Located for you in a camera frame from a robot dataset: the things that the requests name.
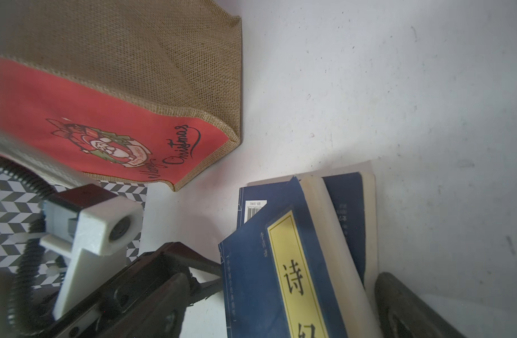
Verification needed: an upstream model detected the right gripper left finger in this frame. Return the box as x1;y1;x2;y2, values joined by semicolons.
99;273;190;338

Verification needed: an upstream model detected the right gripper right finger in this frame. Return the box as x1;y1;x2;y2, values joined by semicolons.
375;272;463;338

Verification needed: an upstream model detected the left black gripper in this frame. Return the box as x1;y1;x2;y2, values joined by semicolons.
42;242;223;337

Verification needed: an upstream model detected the blue book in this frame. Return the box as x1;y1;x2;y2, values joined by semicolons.
219;175;382;337

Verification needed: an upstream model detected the blue book barcode back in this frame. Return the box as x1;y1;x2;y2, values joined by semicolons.
237;161;379;313

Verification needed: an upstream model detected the red burlap canvas bag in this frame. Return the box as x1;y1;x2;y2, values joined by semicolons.
0;1;242;191

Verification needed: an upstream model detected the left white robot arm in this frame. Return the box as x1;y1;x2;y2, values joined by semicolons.
0;131;223;337

